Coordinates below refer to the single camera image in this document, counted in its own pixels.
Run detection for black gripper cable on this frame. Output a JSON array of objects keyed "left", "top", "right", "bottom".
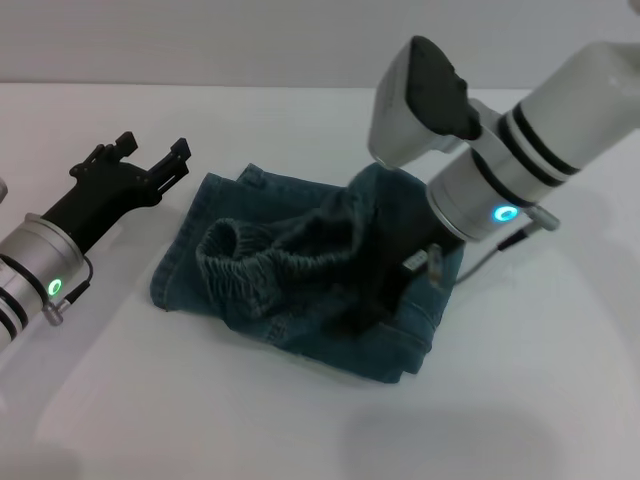
[
  {"left": 48, "top": 256, "right": 96, "bottom": 327},
  {"left": 426, "top": 206, "right": 559, "bottom": 290}
]

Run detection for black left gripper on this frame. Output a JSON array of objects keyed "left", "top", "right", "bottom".
[{"left": 42, "top": 130, "right": 193, "bottom": 252}]

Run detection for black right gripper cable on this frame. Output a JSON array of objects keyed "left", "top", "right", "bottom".
[{"left": 426, "top": 206, "right": 559, "bottom": 290}]

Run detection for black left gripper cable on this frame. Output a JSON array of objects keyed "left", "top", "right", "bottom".
[{"left": 48, "top": 256, "right": 96, "bottom": 327}]

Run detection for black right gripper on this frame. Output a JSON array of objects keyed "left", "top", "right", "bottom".
[{"left": 345, "top": 192, "right": 467, "bottom": 338}]

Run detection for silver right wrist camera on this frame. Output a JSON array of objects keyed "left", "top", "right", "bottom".
[{"left": 368, "top": 35, "right": 485, "bottom": 169}]

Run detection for blue denim shorts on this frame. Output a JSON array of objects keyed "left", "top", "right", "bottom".
[{"left": 148, "top": 162, "right": 467, "bottom": 387}]

